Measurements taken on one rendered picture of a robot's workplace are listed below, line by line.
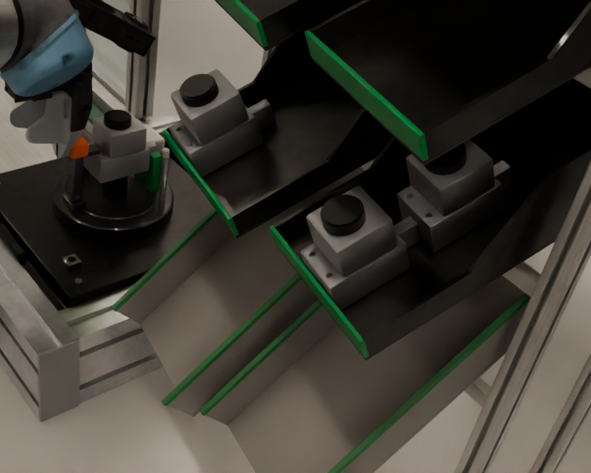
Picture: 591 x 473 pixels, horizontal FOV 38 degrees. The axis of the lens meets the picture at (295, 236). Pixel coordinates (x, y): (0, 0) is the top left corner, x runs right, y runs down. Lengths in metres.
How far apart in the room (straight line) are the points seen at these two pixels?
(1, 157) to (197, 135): 0.58
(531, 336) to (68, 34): 0.42
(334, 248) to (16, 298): 0.46
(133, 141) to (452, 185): 0.48
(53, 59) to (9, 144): 0.58
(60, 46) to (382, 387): 0.37
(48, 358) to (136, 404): 0.13
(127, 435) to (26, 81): 0.41
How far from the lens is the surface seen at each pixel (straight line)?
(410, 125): 0.49
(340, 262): 0.58
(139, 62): 1.21
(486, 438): 0.73
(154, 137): 1.16
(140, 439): 0.95
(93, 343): 0.92
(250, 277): 0.82
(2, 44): 0.67
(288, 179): 0.70
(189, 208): 1.07
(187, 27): 1.77
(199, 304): 0.84
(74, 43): 0.71
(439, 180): 0.60
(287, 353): 0.76
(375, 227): 0.58
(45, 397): 0.94
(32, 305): 0.94
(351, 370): 0.75
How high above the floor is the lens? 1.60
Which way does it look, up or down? 37 degrees down
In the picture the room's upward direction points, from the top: 12 degrees clockwise
